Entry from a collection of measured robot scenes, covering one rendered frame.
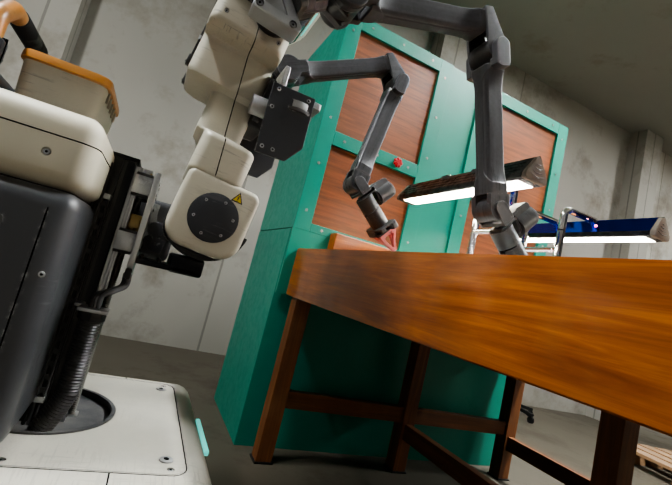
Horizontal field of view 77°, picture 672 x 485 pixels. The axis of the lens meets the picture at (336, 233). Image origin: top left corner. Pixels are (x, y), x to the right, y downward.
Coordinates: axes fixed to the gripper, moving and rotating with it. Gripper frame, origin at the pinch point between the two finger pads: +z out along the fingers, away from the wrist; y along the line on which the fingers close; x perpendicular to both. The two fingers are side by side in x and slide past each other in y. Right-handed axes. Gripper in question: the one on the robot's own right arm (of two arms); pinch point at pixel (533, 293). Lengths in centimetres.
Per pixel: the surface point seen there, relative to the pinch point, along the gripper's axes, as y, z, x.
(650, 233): 4, 17, -54
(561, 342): -38, -20, 32
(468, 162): 81, -15, -70
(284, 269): 80, -24, 32
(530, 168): 2.6, -25.6, -19.5
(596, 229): 22, 16, -56
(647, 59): 149, 22, -352
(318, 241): 80, -25, 15
